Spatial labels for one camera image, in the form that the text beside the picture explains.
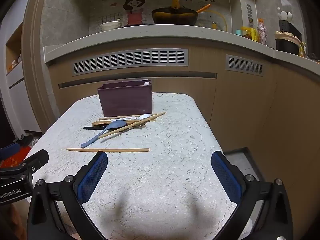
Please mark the plastic bottle with orange cap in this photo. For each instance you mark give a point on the plastic bottle with orange cap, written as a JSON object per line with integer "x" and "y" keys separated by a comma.
{"x": 261, "y": 32}

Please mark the jar with yellow lid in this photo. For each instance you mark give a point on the jar with yellow lid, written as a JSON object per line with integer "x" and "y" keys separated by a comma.
{"x": 246, "y": 33}

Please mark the white bowl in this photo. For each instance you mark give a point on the white bowl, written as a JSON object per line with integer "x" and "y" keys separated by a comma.
{"x": 110, "y": 26}

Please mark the black pot with beige rim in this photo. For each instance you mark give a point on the black pot with beige rim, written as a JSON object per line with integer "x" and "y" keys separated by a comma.
{"x": 287, "y": 46}

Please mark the white shelf cabinet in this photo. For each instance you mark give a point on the white shelf cabinet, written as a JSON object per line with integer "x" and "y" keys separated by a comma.
{"x": 15, "y": 80}

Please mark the kitchen counter top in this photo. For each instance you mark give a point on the kitchen counter top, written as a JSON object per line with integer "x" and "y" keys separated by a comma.
{"x": 150, "y": 33}

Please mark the yellow box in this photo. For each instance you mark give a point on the yellow box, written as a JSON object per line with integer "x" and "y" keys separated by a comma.
{"x": 254, "y": 35}

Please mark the blue plastic spoon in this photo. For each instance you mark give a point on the blue plastic spoon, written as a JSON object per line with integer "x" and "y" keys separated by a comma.
{"x": 117, "y": 124}

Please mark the small grey vent grille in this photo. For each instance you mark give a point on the small grey vent grille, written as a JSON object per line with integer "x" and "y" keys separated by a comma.
{"x": 245, "y": 65}

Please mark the metal spoon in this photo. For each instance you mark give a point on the metal spoon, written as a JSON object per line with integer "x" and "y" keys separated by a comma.
{"x": 92, "y": 128}

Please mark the black utensil rack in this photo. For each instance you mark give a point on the black utensil rack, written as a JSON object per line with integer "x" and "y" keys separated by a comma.
{"x": 285, "y": 26}

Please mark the large grey vent grille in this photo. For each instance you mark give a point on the large grey vent grille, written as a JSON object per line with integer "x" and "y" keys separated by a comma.
{"x": 130, "y": 61}

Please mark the cartoon wall sticker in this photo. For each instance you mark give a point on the cartoon wall sticker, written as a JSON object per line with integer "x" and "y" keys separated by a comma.
{"x": 135, "y": 5}

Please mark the wooden spoon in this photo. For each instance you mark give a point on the wooden spoon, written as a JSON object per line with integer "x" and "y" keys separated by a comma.
{"x": 100, "y": 123}

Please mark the wooden kitchen cabinet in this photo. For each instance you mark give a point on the wooden kitchen cabinet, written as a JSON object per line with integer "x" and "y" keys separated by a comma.
{"x": 237, "y": 105}

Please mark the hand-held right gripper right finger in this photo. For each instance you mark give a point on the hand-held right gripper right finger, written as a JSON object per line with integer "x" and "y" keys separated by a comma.
{"x": 225, "y": 177}

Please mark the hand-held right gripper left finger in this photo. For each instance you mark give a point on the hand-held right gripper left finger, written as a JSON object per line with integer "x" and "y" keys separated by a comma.
{"x": 92, "y": 177}

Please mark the teal cup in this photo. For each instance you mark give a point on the teal cup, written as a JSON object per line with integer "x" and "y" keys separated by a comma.
{"x": 238, "y": 32}

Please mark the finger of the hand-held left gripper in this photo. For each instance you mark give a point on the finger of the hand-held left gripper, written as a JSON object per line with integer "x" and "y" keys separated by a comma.
{"x": 10, "y": 150}
{"x": 37, "y": 158}

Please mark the yellow rimmed glass lid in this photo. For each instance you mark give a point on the yellow rimmed glass lid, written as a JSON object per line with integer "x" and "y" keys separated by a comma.
{"x": 210, "y": 20}

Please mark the purple plastic utensil holder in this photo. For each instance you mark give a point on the purple plastic utensil holder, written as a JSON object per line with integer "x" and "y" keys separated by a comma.
{"x": 125, "y": 100}

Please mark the red patterned cloth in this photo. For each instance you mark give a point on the red patterned cloth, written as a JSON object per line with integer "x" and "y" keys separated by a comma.
{"x": 15, "y": 156}

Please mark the white plastic spoon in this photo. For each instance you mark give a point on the white plastic spoon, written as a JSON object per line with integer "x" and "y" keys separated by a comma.
{"x": 283, "y": 15}
{"x": 289, "y": 17}

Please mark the white lace tablecloth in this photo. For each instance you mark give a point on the white lace tablecloth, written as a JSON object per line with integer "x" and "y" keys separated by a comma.
{"x": 162, "y": 180}

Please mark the black wok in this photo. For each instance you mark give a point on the black wok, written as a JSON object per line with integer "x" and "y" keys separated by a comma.
{"x": 175, "y": 17}

